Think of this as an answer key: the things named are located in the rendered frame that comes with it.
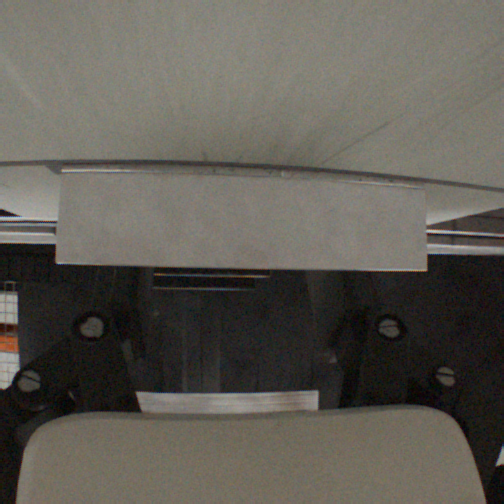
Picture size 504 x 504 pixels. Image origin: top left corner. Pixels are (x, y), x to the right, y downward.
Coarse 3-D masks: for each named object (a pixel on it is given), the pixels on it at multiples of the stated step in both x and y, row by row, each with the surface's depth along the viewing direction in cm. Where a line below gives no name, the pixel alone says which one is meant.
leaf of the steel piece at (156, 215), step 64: (64, 192) 8; (128, 192) 8; (192, 192) 9; (256, 192) 9; (320, 192) 9; (384, 192) 9; (64, 256) 8; (128, 256) 8; (192, 256) 9; (256, 256) 9; (320, 256) 9; (384, 256) 9
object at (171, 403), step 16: (144, 400) 18; (160, 400) 18; (176, 400) 19; (192, 400) 19; (208, 400) 19; (224, 400) 19; (240, 400) 19; (256, 400) 19; (272, 400) 19; (288, 400) 19; (304, 400) 19
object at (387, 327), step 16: (384, 320) 11; (400, 320) 11; (368, 336) 10; (384, 336) 11; (400, 336) 11; (368, 352) 10; (384, 352) 10; (400, 352) 10; (368, 368) 10; (384, 368) 10; (400, 368) 10; (352, 384) 12; (368, 384) 9; (384, 384) 9; (400, 384) 9; (336, 400) 12; (352, 400) 11; (368, 400) 9; (384, 400) 9; (400, 400) 9
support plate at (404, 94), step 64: (0, 0) 3; (64, 0) 3; (128, 0) 3; (192, 0) 3; (256, 0) 3; (320, 0) 3; (384, 0) 3; (448, 0) 3; (0, 64) 4; (64, 64) 4; (128, 64) 4; (192, 64) 4; (256, 64) 4; (320, 64) 4; (384, 64) 4; (448, 64) 4; (0, 128) 6; (64, 128) 6; (128, 128) 6; (192, 128) 7; (256, 128) 7; (320, 128) 6; (384, 128) 6; (448, 128) 6; (0, 192) 11; (448, 192) 11
